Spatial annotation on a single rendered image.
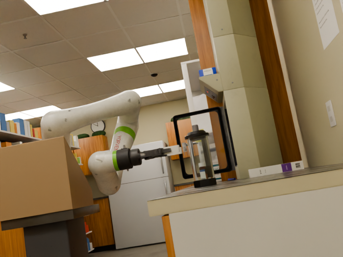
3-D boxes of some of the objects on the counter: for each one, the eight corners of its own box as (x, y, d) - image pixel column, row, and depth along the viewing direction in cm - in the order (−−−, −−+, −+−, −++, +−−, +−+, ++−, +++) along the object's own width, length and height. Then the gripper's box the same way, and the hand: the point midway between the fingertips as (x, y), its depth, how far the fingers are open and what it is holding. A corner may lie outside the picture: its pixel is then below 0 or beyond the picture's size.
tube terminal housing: (279, 172, 225) (253, 48, 236) (290, 171, 193) (259, 27, 204) (237, 179, 227) (213, 56, 239) (240, 179, 195) (213, 37, 207)
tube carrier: (217, 181, 170) (209, 134, 173) (217, 181, 159) (208, 131, 162) (193, 185, 171) (185, 138, 174) (192, 185, 160) (183, 135, 163)
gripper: (124, 147, 159) (176, 138, 157) (135, 151, 182) (181, 143, 180) (126, 165, 158) (179, 156, 156) (138, 166, 181) (184, 158, 179)
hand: (176, 150), depth 168 cm, fingers open, 11 cm apart
